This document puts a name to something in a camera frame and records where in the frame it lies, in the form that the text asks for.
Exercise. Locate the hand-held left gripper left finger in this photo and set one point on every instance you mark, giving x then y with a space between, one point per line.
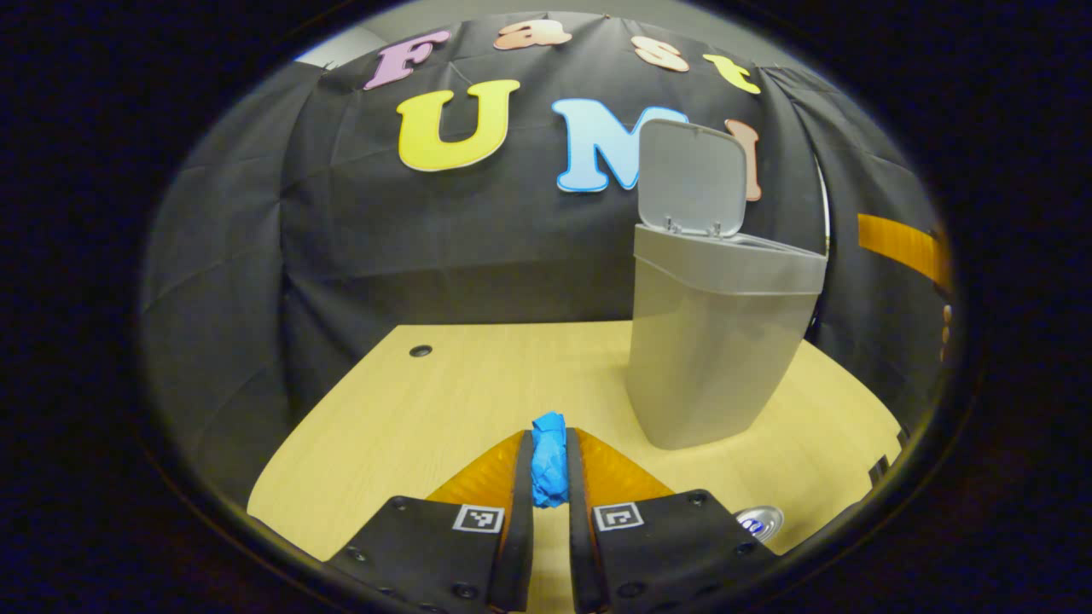
520 529

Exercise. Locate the black backdrop cloth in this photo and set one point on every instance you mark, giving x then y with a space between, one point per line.
384 256

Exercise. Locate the blue paper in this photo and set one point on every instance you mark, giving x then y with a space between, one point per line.
548 460

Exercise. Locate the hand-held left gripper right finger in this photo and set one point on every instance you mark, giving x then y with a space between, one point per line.
580 529

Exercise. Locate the grey desktop garbage bin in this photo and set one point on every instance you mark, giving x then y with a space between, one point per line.
708 358

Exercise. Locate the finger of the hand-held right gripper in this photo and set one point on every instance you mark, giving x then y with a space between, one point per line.
904 246

